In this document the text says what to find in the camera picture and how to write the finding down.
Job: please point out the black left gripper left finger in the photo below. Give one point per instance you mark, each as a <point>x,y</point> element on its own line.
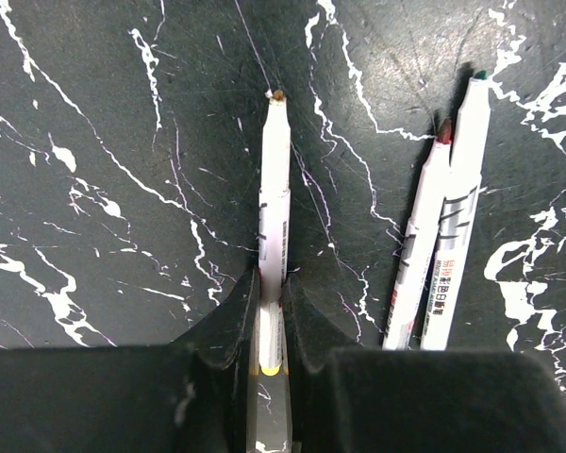
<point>194,394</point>

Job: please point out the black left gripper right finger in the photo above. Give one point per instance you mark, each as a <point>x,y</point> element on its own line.
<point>346,397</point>

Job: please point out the white pen yellow end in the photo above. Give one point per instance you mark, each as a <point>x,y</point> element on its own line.
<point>274,200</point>

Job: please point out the white pen red end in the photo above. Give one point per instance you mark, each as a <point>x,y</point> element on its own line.
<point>420,238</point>

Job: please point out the white pen green end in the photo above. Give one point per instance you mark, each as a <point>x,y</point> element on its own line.
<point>458,211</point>

